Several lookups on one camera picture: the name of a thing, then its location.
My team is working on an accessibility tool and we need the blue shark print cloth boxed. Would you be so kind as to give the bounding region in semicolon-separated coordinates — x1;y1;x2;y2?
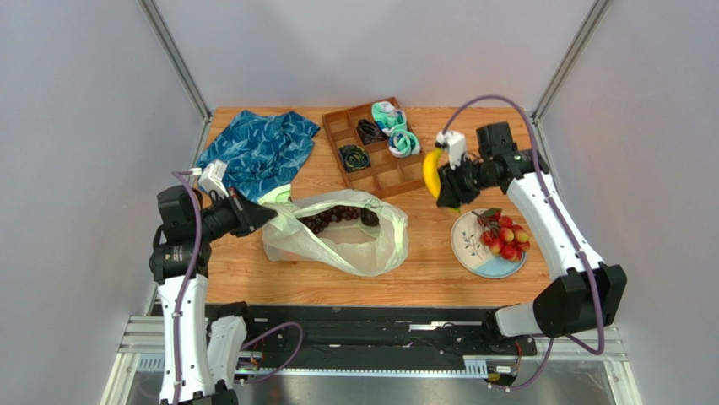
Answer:
196;110;320;203

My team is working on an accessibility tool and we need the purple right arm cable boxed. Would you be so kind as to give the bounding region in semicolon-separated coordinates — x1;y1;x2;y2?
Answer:
441;94;607;392

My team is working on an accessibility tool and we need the fake red lychee bunch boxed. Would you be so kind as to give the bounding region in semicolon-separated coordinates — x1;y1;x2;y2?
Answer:
472;208;531;262

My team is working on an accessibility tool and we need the black patterned rolled sock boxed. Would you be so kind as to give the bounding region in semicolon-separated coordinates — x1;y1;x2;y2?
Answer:
356;119;387;145

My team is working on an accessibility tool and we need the wooden compartment tray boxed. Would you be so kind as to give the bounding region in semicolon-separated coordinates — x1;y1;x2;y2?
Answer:
322;101;425;198

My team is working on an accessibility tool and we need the cream and blue plate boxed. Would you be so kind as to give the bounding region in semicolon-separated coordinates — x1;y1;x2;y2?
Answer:
450;208;527;279

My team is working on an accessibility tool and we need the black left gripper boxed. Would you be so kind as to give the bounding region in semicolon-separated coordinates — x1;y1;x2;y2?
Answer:
192;186;276;241

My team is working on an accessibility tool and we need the dark green leaf rolled sock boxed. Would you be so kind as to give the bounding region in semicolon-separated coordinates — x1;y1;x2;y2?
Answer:
338;144;370;173

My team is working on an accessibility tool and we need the right aluminium frame post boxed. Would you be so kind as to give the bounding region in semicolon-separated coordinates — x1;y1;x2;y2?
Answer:
532;0;613;122

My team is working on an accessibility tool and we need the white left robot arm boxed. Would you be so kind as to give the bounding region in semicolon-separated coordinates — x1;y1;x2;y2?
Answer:
149;186;277;404

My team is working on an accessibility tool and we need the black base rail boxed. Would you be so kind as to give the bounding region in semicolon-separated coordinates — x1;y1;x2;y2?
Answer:
238;305;538;371

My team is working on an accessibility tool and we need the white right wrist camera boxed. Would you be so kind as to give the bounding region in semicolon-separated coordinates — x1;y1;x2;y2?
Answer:
435;130;468;170

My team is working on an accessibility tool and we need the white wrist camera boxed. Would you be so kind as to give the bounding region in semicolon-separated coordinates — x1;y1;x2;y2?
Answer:
189;159;229;202
435;130;468;170

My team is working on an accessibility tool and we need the fake yellow banana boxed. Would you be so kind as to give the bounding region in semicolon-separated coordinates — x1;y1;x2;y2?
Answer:
422;148;461;213

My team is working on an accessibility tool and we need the teal white sock upper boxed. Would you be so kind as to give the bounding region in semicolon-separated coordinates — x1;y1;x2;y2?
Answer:
371;101;408;136

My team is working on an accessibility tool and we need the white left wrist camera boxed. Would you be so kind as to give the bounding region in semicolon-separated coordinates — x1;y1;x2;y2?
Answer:
189;159;229;202

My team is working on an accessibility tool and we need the translucent white plastic bag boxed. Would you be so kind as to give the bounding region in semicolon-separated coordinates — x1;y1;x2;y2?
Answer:
260;189;409;277

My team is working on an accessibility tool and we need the grey aluminium frame post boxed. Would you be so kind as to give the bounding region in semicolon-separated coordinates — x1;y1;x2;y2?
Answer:
138;0;213;122

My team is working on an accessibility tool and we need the teal white sock lower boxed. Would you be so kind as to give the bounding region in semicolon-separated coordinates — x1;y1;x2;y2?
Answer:
388;129;421;159

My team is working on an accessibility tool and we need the teal white sock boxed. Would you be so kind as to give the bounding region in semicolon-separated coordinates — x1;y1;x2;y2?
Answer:
371;101;408;136
388;129;421;159

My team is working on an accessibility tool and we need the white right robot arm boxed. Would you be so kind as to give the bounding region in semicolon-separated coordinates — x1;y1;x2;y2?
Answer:
423;122;627;338

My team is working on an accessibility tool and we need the fake dark grape bunch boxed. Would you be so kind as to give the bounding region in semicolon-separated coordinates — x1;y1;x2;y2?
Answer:
299;206;380;235

